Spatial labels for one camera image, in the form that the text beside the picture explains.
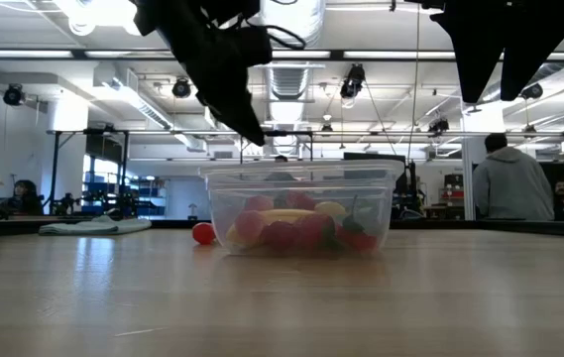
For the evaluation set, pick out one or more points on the black overhead frame bar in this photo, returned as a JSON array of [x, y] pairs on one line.
[[336, 54]]

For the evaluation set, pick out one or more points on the small black gantry frame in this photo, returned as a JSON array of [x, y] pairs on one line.
[[286, 133]]

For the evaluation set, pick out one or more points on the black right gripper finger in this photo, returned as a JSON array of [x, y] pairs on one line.
[[529, 49], [477, 54]]

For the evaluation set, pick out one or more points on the yellow toy lemon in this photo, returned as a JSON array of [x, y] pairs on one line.
[[330, 208]]

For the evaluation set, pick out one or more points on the pale green folded cloth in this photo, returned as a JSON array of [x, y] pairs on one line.
[[93, 227]]

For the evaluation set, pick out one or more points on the black computer monitor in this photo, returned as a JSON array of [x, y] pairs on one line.
[[371, 155]]

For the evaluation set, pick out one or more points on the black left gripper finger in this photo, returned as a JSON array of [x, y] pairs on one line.
[[227, 79], [229, 116]]

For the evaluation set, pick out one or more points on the black ceiling spot lamp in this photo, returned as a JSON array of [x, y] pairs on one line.
[[13, 95], [439, 125], [532, 91], [180, 88], [352, 82]]

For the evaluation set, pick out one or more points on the black background robot arms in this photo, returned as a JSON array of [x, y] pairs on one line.
[[113, 203]]

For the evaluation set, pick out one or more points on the red toy cherry with stem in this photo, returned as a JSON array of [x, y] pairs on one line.
[[203, 233]]

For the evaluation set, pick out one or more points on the blue storage shelf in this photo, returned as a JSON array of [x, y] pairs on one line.
[[155, 203]]

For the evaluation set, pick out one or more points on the black table edge rail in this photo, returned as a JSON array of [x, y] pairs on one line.
[[460, 228]]

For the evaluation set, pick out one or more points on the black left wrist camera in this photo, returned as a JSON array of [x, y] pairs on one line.
[[254, 47]]

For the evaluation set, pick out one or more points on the clear plastic tupperware container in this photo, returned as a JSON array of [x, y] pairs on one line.
[[222, 198]]

